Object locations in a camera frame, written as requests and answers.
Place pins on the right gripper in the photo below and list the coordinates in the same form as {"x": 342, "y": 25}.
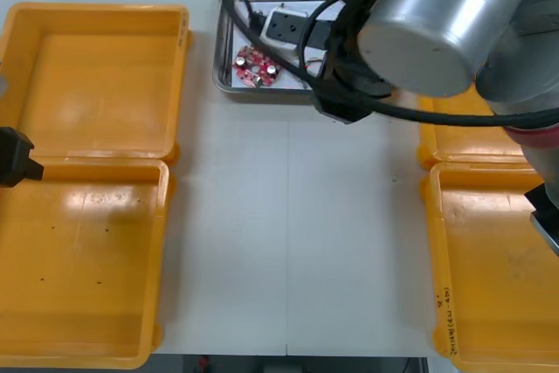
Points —
{"x": 342, "y": 108}

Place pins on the round red circuit board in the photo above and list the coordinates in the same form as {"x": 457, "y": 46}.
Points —
{"x": 246, "y": 65}

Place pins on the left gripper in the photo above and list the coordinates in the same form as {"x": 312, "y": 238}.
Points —
{"x": 13, "y": 146}

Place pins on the yellow-orange plastic bin with handwriting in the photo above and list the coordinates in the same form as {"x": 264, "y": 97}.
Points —
{"x": 480, "y": 281}

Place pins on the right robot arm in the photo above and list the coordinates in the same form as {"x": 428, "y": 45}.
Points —
{"x": 419, "y": 28}

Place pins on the steel tray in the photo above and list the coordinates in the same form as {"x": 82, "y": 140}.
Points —
{"x": 220, "y": 63}

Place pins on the white paper sheet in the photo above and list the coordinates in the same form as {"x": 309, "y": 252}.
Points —
{"x": 288, "y": 76}

